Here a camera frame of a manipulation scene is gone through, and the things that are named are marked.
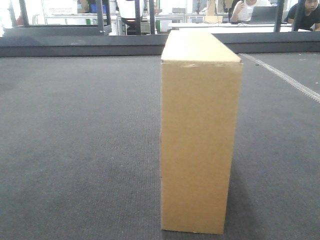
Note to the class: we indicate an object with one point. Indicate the white work table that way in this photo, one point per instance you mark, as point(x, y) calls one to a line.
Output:
point(223, 28)

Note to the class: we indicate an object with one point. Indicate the tall brown cardboard box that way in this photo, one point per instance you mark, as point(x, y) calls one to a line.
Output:
point(200, 89)

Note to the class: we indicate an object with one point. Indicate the black metal frame rack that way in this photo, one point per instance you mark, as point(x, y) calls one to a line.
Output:
point(60, 17)

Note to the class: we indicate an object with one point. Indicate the grey laptop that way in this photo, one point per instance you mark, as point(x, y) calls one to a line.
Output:
point(263, 15)

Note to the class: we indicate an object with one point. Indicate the dark grey conveyor belt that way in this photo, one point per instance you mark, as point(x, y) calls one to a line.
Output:
point(80, 141)

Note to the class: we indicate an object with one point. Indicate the person in white shirt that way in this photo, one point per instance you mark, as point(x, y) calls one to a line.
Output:
point(242, 11)

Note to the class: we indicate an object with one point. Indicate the person in black shirt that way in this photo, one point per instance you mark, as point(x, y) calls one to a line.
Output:
point(309, 15)

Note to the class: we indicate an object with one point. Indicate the dark conveyor side rail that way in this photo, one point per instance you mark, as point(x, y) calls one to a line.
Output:
point(82, 46)

